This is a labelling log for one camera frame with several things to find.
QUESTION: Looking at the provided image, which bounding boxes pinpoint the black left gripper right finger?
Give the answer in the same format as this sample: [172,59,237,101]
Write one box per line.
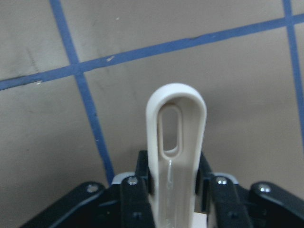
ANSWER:
[195,153,253,228]

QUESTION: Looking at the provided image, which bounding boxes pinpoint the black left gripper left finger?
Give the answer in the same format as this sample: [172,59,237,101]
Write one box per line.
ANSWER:
[120,150,155,228]

